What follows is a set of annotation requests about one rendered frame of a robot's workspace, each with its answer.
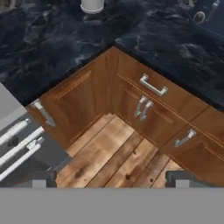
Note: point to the wooden drawer front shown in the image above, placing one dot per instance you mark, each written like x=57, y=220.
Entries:
x=178, y=102
x=211, y=124

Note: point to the wooden cupboard door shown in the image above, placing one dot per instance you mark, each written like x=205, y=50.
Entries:
x=77, y=100
x=201, y=163
x=125, y=99
x=163, y=125

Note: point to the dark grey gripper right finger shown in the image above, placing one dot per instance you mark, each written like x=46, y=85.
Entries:
x=171, y=179

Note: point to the grey appliance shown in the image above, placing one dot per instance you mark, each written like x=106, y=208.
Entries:
x=49, y=151

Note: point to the dark sink basin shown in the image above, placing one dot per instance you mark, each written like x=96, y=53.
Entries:
x=210, y=17

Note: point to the white round container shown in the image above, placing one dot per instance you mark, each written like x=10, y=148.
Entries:
x=92, y=5

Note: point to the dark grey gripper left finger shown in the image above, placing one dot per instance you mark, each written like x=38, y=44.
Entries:
x=49, y=178

